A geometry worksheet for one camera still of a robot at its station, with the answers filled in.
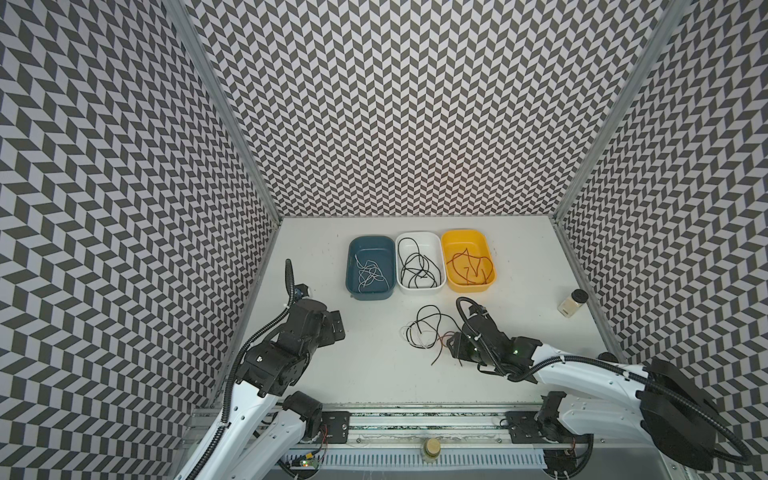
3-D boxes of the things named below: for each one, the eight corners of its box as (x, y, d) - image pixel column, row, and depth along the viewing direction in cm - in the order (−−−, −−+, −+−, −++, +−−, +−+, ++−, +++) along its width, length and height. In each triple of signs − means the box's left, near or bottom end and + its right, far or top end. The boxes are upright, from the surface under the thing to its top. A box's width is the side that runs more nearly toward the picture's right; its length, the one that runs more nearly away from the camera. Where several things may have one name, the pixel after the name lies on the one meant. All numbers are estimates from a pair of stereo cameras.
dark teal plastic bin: (344, 300, 98) (341, 290, 92) (351, 248, 112) (349, 236, 106) (395, 300, 98) (394, 289, 92) (395, 248, 112) (395, 236, 106)
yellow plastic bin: (445, 292, 99) (448, 283, 95) (439, 239, 114) (441, 229, 109) (493, 292, 99) (498, 283, 95) (481, 239, 114) (485, 229, 109)
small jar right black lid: (561, 319, 94) (577, 302, 85) (556, 305, 97) (571, 288, 88) (575, 319, 94) (592, 302, 85) (569, 305, 97) (586, 288, 88)
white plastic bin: (395, 293, 100) (395, 282, 94) (395, 243, 114) (395, 231, 108) (447, 293, 100) (450, 282, 94) (441, 243, 114) (443, 231, 108)
